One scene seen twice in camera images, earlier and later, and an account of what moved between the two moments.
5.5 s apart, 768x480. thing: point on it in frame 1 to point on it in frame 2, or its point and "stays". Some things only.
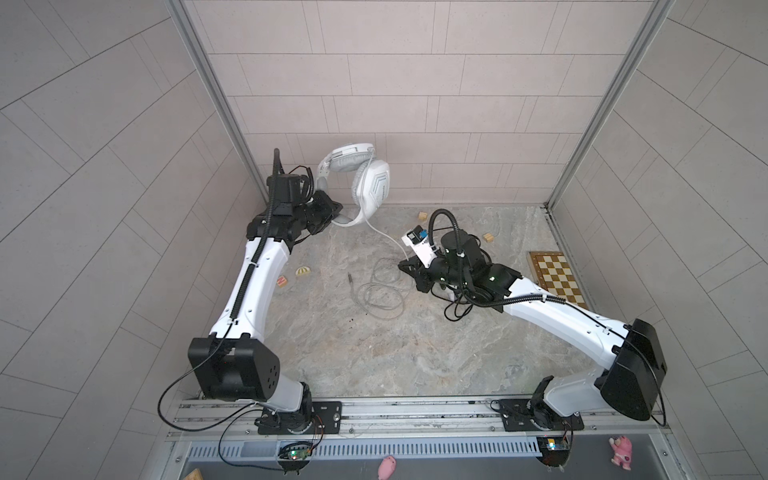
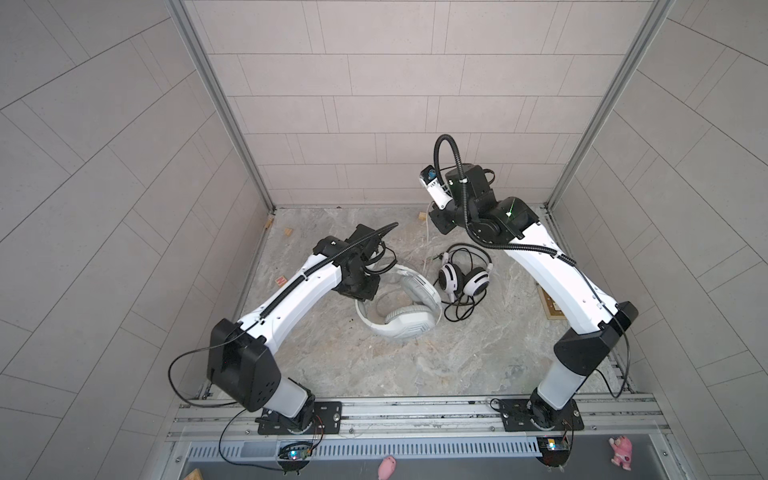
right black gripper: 417,270 to 436,215
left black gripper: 323,204 to 368,294
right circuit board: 555,450 stays
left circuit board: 296,451 stays
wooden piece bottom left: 194,475 stays
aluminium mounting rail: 398,417 stays
